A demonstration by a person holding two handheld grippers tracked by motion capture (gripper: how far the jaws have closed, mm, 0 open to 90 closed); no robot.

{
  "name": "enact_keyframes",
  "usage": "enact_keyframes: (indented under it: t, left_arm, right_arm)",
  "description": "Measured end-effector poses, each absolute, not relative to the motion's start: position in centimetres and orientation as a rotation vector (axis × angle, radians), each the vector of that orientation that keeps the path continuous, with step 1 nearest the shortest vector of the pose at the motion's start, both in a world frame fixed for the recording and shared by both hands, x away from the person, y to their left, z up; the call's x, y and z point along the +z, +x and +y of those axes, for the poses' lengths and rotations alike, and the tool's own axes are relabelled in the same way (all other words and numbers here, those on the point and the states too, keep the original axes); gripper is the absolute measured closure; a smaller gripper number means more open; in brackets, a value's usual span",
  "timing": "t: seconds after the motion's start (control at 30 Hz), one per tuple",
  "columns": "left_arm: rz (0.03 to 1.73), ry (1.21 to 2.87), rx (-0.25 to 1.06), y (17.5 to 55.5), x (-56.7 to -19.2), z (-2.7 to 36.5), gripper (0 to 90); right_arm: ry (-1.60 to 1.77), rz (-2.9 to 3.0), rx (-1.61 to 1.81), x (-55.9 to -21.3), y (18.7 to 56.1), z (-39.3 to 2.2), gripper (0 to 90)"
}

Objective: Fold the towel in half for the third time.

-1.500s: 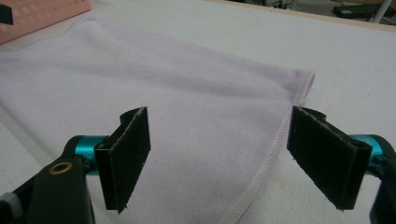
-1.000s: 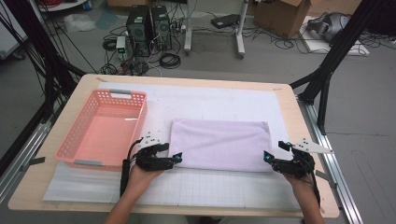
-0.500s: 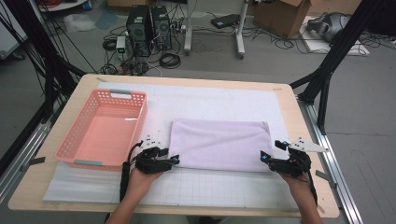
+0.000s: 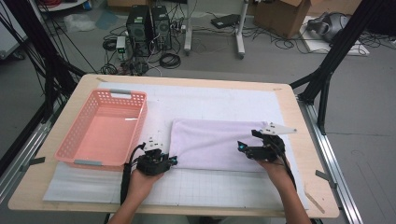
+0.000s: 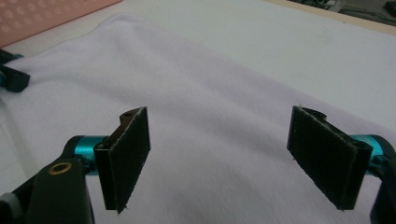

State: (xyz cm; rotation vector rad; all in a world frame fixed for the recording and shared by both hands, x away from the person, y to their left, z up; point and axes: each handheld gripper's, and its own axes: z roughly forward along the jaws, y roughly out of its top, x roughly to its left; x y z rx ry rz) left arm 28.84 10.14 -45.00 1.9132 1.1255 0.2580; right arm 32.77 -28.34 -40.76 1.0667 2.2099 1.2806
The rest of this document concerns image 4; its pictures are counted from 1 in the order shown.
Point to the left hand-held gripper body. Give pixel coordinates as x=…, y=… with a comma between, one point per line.
x=152, y=163

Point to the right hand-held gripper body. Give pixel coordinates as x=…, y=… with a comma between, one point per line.
x=269, y=147

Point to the lavender printed towel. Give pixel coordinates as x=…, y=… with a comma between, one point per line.
x=211, y=146

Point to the pink plastic basket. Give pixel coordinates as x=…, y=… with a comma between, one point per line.
x=106, y=133

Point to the person's left hand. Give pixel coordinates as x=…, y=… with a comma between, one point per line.
x=143, y=185

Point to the person's right hand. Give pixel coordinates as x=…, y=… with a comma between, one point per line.
x=277, y=174

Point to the white grid mat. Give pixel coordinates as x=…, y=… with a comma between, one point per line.
x=218, y=99

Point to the thin wooden stick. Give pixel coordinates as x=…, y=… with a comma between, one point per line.
x=315, y=202

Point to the white metal stand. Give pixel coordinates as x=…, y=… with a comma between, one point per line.
x=239, y=31

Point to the white board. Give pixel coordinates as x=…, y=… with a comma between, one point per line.
x=317, y=46

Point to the open cardboard box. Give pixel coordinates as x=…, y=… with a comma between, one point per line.
x=280, y=18

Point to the flat black box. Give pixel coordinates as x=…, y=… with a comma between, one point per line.
x=225, y=20

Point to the small white device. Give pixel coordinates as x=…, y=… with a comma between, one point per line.
x=120, y=43

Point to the grey headset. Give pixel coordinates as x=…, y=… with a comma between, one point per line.
x=330, y=26

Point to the black computer tower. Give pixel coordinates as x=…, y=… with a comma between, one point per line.
x=138, y=28
x=162, y=28

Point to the teal sheet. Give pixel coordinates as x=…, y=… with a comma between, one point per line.
x=107, y=19

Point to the clear plastic bag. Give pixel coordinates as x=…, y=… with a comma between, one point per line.
x=77, y=22

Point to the round white table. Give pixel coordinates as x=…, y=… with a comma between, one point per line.
x=62, y=5

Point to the white cabinet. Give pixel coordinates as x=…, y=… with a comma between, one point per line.
x=9, y=34

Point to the aluminium rail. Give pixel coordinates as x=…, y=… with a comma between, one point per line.
x=25, y=149
x=330, y=155

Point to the grey metal bracket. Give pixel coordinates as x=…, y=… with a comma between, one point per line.
x=325, y=177
x=32, y=161

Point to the black frame stand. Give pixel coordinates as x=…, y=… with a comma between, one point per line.
x=40, y=40
x=339, y=40

